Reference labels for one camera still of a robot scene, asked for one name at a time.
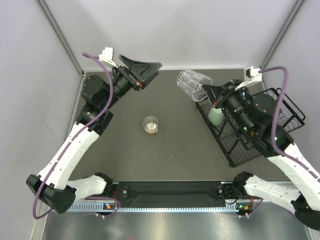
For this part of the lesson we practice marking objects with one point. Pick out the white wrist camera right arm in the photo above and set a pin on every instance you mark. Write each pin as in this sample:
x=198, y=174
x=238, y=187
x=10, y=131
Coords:
x=252, y=76

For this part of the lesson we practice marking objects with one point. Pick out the steel tumbler with cork base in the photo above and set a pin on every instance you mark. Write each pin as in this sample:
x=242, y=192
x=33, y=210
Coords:
x=151, y=125

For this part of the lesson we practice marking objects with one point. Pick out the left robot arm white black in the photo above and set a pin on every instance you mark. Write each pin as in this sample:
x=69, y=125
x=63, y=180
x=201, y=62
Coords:
x=52, y=185

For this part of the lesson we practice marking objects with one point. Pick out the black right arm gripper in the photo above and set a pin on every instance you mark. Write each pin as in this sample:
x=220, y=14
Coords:
x=228, y=90

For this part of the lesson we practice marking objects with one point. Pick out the clear plastic glass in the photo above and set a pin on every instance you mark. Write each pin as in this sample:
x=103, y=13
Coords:
x=191, y=82

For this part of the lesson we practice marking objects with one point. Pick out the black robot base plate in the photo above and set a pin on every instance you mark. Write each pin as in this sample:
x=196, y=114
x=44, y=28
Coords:
x=171, y=194

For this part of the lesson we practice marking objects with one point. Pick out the mint green cup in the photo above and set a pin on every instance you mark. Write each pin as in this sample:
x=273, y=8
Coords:
x=215, y=116

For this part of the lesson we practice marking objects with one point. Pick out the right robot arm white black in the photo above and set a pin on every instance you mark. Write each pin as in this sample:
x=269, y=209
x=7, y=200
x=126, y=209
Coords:
x=257, y=119

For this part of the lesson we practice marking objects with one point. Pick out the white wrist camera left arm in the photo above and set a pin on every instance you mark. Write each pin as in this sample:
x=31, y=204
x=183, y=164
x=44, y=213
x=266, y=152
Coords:
x=107, y=56

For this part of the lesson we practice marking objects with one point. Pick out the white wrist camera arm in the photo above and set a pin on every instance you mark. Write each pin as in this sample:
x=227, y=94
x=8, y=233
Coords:
x=252, y=76
x=107, y=56

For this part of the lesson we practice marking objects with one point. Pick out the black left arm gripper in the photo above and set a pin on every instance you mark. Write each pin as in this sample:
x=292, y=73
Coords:
x=143, y=71

